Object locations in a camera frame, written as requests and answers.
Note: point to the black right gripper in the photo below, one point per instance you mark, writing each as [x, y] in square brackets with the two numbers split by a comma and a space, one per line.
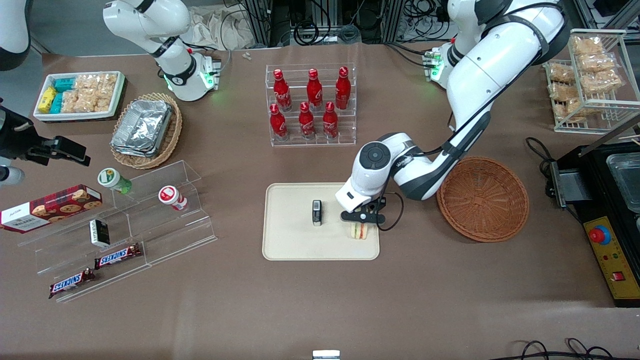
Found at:
[15, 139]

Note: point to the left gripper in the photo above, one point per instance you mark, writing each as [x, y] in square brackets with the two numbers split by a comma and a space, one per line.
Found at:
[371, 206]

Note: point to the triangle sandwich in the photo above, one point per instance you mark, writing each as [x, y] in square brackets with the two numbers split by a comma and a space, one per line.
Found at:
[358, 231]

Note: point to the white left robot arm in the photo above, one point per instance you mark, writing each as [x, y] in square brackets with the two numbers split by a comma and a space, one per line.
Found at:
[500, 65]

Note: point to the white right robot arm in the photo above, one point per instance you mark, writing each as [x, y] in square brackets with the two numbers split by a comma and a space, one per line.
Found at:
[150, 22]

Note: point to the cream plastic tray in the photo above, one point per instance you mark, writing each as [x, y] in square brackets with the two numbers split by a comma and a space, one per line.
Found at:
[295, 240]

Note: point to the aluminium foil tray stack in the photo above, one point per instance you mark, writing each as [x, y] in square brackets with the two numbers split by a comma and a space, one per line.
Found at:
[142, 127]

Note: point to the oval light wicker basket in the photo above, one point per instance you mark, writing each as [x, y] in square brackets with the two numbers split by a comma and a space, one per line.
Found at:
[172, 135]

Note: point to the round brown wicker basket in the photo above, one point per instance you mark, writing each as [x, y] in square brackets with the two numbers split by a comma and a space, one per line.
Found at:
[482, 200]

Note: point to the white plastic snack bin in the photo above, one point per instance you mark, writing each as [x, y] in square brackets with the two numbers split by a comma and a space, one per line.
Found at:
[80, 116]

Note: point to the teal snack packet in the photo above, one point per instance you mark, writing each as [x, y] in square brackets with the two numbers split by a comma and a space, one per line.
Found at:
[64, 84]
[56, 102]

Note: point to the small black white box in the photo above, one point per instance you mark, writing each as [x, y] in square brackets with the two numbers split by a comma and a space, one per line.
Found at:
[99, 233]
[317, 214]

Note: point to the yellow snack packet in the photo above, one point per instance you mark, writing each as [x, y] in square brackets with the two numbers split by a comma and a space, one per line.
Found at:
[47, 99]

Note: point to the clear bag of crackers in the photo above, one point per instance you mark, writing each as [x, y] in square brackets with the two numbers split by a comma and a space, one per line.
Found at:
[87, 102]
[97, 82]

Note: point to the green lid snack cup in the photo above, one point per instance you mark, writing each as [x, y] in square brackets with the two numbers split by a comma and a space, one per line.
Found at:
[111, 178]

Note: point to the red tartan cookie box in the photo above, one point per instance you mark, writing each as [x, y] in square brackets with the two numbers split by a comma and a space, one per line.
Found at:
[50, 207]

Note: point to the red cola bottle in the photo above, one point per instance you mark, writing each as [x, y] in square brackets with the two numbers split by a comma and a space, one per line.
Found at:
[343, 89]
[281, 91]
[329, 121]
[314, 90]
[306, 121]
[278, 122]

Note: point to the red lid snack cup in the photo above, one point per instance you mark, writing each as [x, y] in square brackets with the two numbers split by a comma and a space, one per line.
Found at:
[170, 196]

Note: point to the clear acrylic bottle rack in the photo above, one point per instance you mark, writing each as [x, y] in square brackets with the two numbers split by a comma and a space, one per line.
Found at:
[310, 107]

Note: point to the Snickers chocolate bar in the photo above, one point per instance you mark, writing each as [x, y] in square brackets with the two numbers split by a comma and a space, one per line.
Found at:
[118, 256]
[71, 283]

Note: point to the clear acrylic tiered stand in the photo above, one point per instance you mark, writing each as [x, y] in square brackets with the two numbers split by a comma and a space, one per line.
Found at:
[165, 235]

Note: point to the small silver white device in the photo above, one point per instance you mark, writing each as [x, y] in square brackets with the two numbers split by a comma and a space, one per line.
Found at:
[326, 355]

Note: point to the white crumpled cloth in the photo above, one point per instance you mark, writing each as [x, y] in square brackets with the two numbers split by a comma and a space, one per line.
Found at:
[220, 27]

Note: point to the black tabletop appliance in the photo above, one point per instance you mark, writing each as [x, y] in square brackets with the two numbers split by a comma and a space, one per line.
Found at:
[590, 185]

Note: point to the clear bag of fried snacks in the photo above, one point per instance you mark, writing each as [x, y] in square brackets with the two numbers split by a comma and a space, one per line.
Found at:
[561, 73]
[601, 81]
[587, 45]
[596, 63]
[569, 109]
[562, 91]

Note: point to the red emergency stop button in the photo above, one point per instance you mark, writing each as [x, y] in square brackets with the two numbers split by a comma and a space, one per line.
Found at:
[600, 235]

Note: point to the yellow black control box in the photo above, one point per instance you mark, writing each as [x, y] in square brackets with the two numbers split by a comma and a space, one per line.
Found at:
[617, 270]

